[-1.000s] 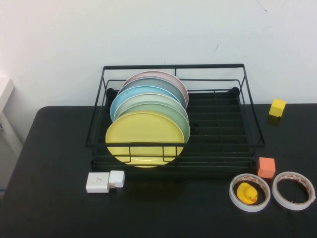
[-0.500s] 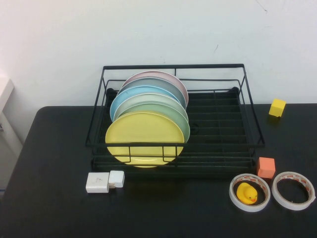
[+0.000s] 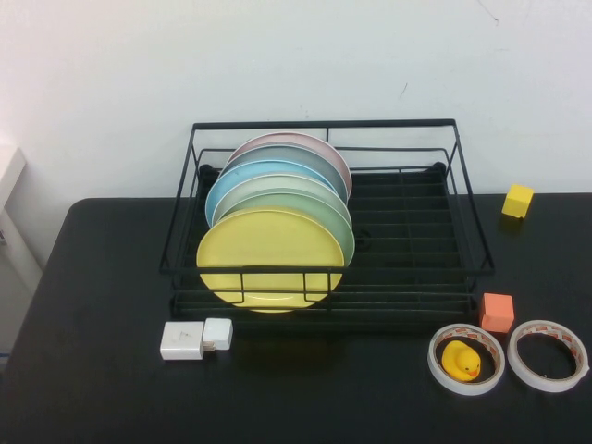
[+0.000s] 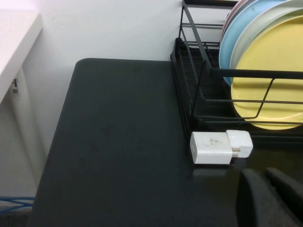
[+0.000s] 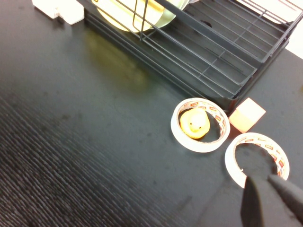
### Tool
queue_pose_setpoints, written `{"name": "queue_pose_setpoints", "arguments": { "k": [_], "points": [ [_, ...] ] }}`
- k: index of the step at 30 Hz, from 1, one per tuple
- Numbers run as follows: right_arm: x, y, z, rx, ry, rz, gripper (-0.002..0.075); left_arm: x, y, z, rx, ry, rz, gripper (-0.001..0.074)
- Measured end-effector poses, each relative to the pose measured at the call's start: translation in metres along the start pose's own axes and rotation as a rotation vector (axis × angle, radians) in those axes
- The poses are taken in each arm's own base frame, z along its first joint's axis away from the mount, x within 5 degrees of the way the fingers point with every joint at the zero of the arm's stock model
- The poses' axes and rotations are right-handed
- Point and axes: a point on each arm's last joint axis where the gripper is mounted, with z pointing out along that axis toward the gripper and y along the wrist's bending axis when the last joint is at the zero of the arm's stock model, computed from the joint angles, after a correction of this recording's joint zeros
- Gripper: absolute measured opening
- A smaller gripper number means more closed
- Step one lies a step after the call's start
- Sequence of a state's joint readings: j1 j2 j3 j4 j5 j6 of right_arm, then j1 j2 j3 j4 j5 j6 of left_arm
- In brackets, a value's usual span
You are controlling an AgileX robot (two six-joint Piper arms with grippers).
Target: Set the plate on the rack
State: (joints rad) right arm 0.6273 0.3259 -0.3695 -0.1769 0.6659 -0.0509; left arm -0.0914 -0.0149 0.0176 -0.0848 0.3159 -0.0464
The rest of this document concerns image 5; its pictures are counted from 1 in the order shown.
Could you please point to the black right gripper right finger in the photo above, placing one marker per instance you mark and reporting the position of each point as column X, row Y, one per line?
column 291, row 196

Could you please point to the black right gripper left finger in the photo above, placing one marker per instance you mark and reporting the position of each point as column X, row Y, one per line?
column 258, row 205

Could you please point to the yellow plate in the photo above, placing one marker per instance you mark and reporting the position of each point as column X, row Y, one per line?
column 118, row 14

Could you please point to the white double-sided tape roll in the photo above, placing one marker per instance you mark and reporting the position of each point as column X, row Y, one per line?
column 230, row 163
column 189, row 144

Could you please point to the orange foam cube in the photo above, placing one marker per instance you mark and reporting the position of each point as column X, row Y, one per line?
column 247, row 116

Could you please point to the yellow rubber duck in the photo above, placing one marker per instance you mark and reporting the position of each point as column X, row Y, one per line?
column 195, row 124

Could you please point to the small white plug adapter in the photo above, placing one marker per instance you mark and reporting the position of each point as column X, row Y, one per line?
column 72, row 13

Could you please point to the large white power adapter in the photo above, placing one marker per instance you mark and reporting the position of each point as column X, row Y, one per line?
column 46, row 7

